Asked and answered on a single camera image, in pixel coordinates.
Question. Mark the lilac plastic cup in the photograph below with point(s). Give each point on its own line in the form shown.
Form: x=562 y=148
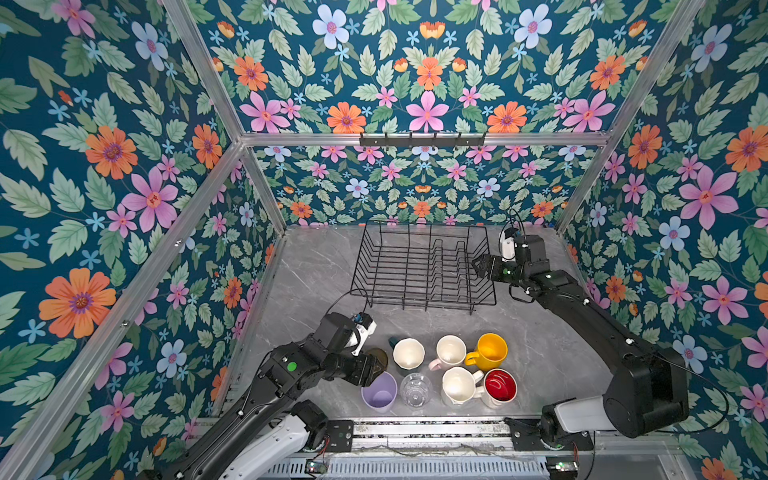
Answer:
x=381 y=395

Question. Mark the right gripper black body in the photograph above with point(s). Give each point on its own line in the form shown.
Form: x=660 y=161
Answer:
x=503 y=271

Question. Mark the yellow mug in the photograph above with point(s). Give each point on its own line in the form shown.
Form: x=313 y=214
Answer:
x=490 y=352

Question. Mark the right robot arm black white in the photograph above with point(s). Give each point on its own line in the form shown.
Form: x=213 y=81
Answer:
x=649 y=387

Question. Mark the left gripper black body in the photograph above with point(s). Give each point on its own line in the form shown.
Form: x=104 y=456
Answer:
x=359 y=369

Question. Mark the clear glass cup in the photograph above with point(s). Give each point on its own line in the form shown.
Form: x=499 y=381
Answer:
x=416 y=390

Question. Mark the black wire dish rack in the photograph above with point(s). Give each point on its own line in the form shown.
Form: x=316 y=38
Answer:
x=424 y=265

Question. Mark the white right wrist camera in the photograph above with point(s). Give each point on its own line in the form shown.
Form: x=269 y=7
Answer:
x=507 y=244

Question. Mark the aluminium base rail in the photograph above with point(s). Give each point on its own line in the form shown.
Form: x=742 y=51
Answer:
x=490 y=435

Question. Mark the aluminium frame post back left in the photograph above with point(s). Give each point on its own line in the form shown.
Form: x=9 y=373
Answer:
x=185 y=26

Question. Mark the white mug red inside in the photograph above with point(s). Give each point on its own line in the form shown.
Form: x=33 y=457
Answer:
x=499 y=388

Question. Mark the black hook rail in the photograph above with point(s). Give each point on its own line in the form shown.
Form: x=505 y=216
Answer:
x=409 y=140

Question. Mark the amber textured glass cup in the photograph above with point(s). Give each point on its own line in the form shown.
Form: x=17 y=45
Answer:
x=381 y=357

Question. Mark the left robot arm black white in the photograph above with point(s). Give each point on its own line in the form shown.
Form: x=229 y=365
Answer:
x=270 y=421

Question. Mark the green mug cream inside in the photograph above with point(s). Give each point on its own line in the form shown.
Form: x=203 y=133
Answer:
x=407 y=353

